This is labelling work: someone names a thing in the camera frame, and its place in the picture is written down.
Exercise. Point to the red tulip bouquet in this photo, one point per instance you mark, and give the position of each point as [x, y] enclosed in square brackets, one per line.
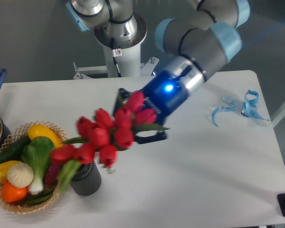
[104, 137]

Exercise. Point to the yellow bell pepper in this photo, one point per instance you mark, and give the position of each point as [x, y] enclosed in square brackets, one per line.
[4, 168]

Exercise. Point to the dark grey ribbed vase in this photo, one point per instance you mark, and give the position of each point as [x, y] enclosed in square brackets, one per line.
[87, 180]

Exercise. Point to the tangled blue tape strip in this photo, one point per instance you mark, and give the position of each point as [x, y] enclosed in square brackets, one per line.
[249, 108]

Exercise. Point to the clear tape piece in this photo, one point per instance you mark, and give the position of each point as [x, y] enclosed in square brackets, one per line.
[227, 99]

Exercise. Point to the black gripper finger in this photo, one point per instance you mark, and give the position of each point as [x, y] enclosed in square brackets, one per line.
[144, 137]
[121, 99]

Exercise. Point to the orange fruit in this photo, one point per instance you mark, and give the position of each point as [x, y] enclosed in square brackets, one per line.
[10, 193]

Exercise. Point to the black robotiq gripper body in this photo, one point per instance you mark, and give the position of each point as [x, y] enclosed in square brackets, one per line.
[164, 93]

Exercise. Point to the green cucumber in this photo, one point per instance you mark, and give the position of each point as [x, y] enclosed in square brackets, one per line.
[13, 151]

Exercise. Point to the woven bamboo basket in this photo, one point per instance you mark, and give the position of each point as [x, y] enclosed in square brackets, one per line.
[31, 203]

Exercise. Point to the white steamed bun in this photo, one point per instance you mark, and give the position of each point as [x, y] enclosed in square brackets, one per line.
[20, 175]

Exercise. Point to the yellow lemon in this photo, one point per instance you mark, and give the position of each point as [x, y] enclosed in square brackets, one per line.
[38, 130]

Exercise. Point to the purple eggplant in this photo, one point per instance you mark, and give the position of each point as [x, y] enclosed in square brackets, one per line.
[50, 177]

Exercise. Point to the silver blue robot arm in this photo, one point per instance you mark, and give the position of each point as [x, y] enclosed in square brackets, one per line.
[202, 45]

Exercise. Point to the green bok choy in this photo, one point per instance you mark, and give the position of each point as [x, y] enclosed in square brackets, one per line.
[36, 155]

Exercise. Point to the curved blue tape strip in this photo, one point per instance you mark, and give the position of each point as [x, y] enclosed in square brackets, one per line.
[232, 107]

